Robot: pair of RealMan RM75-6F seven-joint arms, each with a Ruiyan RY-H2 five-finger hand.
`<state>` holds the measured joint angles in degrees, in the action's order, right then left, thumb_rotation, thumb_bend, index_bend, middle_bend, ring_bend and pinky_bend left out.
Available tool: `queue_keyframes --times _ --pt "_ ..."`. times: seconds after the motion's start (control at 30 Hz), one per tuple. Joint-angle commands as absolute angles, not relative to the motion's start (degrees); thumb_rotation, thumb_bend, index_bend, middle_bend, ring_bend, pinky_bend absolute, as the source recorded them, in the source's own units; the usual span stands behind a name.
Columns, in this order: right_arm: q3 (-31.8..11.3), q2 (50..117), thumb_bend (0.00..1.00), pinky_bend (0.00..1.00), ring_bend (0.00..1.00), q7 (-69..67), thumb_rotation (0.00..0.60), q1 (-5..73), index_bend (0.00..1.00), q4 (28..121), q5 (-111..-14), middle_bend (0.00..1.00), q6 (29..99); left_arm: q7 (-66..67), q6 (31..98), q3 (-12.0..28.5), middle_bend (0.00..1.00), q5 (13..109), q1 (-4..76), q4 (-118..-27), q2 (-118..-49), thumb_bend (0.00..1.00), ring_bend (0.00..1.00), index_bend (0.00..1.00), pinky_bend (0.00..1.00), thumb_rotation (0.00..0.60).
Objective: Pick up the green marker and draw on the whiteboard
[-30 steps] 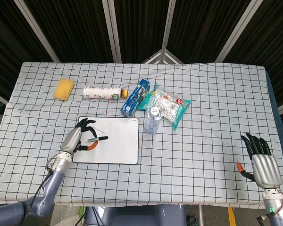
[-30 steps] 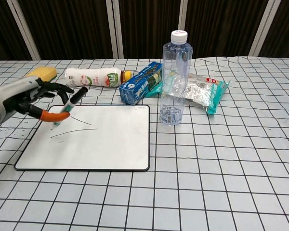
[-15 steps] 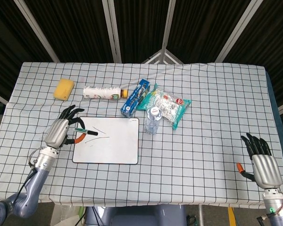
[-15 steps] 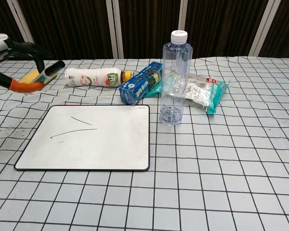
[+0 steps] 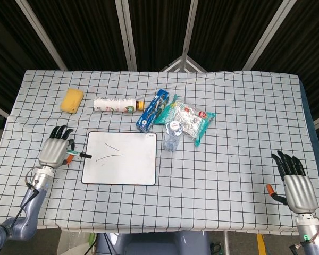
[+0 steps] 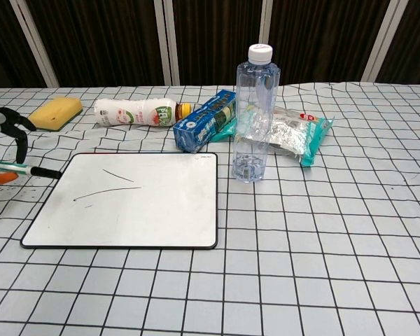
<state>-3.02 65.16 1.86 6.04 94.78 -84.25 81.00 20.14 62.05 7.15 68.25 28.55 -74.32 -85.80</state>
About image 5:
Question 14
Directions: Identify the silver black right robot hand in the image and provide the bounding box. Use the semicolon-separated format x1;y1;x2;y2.
266;150;319;214

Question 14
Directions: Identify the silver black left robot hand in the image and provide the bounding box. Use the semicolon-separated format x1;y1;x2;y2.
38;125;75;169

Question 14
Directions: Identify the green whiteboard marker black cap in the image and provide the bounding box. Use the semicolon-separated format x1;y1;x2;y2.
66;150;92;159

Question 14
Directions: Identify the yellow sponge green backing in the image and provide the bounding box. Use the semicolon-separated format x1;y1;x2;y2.
60;88;85;114

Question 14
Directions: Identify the white yogurt drink bottle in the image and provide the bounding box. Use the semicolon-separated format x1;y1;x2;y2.
93;96;145;114

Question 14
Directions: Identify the white black checkered tablecloth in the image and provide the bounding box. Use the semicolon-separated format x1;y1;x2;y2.
0;69;316;236

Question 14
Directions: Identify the white table leg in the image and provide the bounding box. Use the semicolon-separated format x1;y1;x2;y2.
223;231;230;255

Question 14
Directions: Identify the blue rectangular cardboard box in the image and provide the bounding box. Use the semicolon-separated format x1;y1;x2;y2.
136;89;170;133

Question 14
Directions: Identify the clear plastic water bottle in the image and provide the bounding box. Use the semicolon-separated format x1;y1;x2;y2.
163;120;183;152

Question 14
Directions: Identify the teal silver snack bag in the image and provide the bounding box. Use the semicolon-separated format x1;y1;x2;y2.
153;94;217;147

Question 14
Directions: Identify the grey robot torso base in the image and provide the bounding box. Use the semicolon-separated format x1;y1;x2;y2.
95;230;211;255

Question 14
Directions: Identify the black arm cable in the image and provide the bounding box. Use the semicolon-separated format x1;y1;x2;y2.
13;169;41;226

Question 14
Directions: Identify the white dry-erase board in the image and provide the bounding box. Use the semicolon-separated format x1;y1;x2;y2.
81;131;158;186

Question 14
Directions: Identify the dark folding screen white frame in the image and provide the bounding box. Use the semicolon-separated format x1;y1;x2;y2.
0;0;319;131

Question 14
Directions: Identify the white triangular metal bracket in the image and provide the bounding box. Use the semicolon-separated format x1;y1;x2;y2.
159;54;208;73

